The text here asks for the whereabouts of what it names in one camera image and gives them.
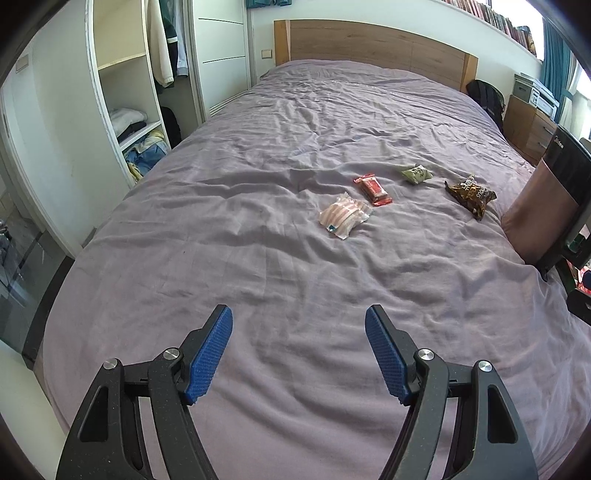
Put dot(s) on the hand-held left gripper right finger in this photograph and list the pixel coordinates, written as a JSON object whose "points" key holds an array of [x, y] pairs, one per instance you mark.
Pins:
{"points": [[385, 355]]}

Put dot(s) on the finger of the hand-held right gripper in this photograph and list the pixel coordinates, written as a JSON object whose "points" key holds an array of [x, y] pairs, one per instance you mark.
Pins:
{"points": [[581, 308]]}

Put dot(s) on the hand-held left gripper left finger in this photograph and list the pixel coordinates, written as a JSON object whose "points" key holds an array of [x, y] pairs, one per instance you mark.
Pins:
{"points": [[210, 355]]}

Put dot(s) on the pink striped snack packet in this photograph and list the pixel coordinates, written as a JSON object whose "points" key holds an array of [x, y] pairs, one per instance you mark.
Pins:
{"points": [[344, 216]]}

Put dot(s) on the brown snack packet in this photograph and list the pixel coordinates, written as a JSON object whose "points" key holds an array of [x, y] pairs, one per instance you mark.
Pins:
{"points": [[471, 194]]}

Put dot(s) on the red rectangular snack packet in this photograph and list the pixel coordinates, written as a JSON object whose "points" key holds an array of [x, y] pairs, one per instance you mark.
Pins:
{"points": [[373, 189]]}

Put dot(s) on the small olive snack packet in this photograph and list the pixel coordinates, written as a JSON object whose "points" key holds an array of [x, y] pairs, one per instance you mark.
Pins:
{"points": [[417, 174]]}

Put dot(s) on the brown black appliance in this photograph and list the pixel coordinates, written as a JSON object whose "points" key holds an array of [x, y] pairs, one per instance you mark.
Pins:
{"points": [[545, 207]]}

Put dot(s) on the bed with purple sheet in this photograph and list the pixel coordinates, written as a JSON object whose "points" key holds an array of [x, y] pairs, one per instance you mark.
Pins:
{"points": [[277, 230]]}

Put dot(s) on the wooden nightstand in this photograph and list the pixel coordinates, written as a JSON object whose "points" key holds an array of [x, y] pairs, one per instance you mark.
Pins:
{"points": [[528, 127]]}

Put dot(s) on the pile of clothes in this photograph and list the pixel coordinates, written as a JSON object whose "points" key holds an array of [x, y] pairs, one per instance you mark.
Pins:
{"points": [[145, 154]]}

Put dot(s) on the white grey printer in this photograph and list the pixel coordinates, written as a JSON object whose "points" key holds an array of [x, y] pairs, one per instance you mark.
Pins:
{"points": [[538, 94]]}

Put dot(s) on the black backpack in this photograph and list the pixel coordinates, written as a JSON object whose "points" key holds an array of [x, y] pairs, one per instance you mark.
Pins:
{"points": [[487, 101]]}

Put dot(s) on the black bag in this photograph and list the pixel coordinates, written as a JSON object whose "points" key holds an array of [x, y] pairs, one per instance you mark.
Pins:
{"points": [[171, 127]]}

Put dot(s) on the folded clothes stack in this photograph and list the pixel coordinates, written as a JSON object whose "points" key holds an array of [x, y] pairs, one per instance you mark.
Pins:
{"points": [[127, 122]]}

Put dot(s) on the teal curtain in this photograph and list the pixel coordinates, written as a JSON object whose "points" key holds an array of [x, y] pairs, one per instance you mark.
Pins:
{"points": [[556, 60], [268, 2]]}

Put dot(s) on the row of books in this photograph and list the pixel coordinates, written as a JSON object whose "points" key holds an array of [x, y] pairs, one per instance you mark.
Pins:
{"points": [[503, 21]]}

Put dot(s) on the hanging cream jacket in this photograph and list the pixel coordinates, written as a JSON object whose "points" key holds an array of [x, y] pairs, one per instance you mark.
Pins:
{"points": [[160, 50]]}

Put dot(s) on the white wardrobe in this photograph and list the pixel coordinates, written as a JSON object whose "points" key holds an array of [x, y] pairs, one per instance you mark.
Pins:
{"points": [[221, 46]]}

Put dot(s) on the wooden headboard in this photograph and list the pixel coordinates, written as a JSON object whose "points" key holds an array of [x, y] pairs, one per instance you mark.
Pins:
{"points": [[369, 46]]}

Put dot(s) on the hanging dark garment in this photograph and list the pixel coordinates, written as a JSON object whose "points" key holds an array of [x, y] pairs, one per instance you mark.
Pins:
{"points": [[180, 41]]}

